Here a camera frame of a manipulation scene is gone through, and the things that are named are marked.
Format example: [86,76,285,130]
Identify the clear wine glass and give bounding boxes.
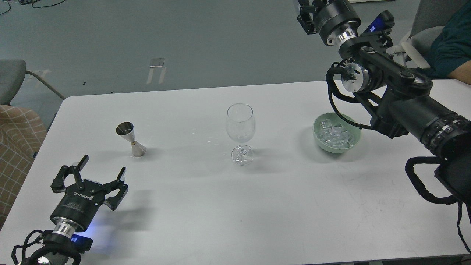
[226,103,256,166]

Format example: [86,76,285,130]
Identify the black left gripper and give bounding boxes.
[50,155,129,232]

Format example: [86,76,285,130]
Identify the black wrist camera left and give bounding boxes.
[71,234,93,254]

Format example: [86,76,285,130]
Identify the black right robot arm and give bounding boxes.
[297,0,471,227]

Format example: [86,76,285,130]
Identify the green bowl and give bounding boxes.
[312,112,361,153]

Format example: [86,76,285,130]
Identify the grey chair left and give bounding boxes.
[0,59,66,105]

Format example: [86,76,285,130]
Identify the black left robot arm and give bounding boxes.
[11,155,128,265]

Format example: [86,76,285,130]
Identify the metal floor plate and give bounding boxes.
[149,58,165,68]

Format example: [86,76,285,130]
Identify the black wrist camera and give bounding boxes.
[364,10,395,33]
[71,234,93,254]

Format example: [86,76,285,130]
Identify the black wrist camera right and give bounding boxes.
[364,10,395,33]

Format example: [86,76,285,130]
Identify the beige checked cushion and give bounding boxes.
[0,105,47,227]

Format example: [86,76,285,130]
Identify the grey office chair right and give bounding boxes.
[389,0,467,70]

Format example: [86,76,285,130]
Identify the person in teal sweater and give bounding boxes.
[427,2,471,85]

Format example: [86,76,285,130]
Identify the black floor cables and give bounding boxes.
[0,0,67,15]

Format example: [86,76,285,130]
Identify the steel double jigger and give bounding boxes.
[116,122,147,157]

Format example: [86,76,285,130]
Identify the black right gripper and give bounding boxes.
[297,0,361,46]

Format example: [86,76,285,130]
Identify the pile of clear ice cubes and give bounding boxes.
[317,119,355,149]

